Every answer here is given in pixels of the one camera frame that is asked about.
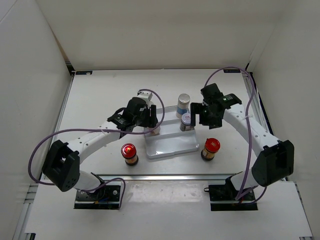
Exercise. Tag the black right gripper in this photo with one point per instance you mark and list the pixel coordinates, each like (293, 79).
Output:
(197, 108)

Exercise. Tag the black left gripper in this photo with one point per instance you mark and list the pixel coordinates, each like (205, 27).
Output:
(150, 121)

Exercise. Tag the white-lid spice jar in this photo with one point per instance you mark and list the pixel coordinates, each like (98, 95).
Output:
(155, 132)
(185, 123)

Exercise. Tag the silver-lid blue-label bottle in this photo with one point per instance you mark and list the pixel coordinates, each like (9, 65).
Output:
(182, 105)

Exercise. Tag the red-lid chili jar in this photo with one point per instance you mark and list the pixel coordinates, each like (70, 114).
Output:
(211, 147)
(129, 153)

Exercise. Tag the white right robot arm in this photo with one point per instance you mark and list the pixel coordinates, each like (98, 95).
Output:
(275, 158)

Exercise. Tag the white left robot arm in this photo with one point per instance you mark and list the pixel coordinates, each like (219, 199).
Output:
(63, 160)

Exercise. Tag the white compartment tray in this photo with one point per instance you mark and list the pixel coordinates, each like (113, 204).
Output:
(170, 140)

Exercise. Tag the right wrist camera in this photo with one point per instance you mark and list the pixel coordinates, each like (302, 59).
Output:
(210, 93)

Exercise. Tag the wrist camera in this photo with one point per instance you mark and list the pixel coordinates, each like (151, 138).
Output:
(210, 93)
(146, 96)

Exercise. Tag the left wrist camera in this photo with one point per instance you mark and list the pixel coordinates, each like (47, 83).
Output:
(146, 96)

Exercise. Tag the aluminium frame rail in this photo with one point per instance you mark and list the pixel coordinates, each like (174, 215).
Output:
(167, 177)

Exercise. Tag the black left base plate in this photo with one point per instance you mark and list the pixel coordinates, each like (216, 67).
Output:
(107, 198)

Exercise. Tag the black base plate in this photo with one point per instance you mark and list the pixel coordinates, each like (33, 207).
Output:
(107, 198)
(220, 201)

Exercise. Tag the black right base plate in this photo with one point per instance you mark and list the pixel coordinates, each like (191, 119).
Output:
(220, 201)

